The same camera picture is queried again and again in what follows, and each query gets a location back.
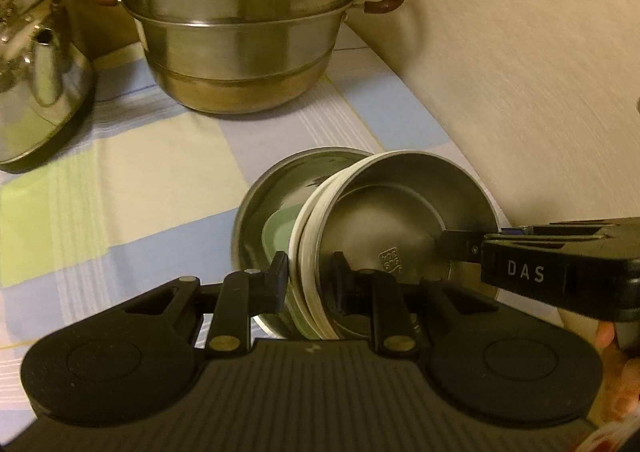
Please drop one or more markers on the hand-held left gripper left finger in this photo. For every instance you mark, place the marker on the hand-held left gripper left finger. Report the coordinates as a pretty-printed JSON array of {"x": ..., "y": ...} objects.
[{"x": 277, "y": 282}]

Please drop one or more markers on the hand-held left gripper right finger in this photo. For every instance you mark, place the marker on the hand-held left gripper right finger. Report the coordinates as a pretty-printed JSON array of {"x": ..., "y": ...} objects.
[{"x": 342, "y": 284}]

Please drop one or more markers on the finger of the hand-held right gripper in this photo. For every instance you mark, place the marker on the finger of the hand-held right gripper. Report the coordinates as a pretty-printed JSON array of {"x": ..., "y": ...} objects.
[
  {"x": 575, "y": 228},
  {"x": 462, "y": 247}
]

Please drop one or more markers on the cream ridged round bowl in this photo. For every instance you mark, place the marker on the cream ridged round bowl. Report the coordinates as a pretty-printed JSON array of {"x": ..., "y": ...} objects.
[{"x": 305, "y": 252}]

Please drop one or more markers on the green square plate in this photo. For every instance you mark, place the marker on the green square plate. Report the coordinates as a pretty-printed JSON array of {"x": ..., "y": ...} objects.
[{"x": 275, "y": 237}]

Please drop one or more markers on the straight-sided stainless steel bowl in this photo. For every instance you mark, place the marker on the straight-sided stainless steel bowl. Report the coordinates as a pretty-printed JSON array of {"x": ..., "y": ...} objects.
[{"x": 400, "y": 212}]

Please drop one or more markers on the round stainless steel plate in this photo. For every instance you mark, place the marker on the round stainless steel plate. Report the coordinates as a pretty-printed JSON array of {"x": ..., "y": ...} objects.
[{"x": 255, "y": 212}]

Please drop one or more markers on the person's right hand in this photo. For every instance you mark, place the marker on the person's right hand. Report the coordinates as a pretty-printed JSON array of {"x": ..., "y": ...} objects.
[{"x": 622, "y": 382}]

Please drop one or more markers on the checked pastel tablecloth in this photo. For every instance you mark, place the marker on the checked pastel tablecloth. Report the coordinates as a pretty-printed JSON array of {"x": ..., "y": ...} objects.
[{"x": 150, "y": 172}]

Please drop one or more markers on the stainless steel steamer pot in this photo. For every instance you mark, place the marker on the stainless steel steamer pot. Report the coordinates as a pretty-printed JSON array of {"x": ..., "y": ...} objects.
[{"x": 240, "y": 32}]

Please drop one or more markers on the stainless steel kettle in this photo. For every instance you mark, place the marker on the stainless steel kettle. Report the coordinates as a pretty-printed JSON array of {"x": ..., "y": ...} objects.
[{"x": 40, "y": 82}]

